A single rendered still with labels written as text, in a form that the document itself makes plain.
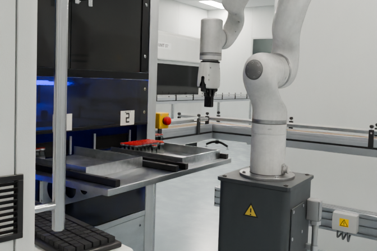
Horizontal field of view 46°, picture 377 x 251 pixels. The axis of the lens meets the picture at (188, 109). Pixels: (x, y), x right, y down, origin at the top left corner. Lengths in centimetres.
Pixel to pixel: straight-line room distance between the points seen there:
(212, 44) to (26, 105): 97
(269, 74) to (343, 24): 162
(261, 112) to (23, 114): 89
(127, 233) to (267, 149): 77
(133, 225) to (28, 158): 120
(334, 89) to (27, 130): 240
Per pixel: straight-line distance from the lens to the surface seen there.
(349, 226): 241
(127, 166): 150
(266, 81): 145
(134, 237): 203
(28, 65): 84
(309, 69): 306
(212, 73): 168
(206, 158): 168
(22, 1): 84
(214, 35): 167
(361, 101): 297
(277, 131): 152
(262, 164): 153
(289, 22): 151
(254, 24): 1054
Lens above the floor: 118
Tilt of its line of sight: 4 degrees down
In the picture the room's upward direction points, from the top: 2 degrees clockwise
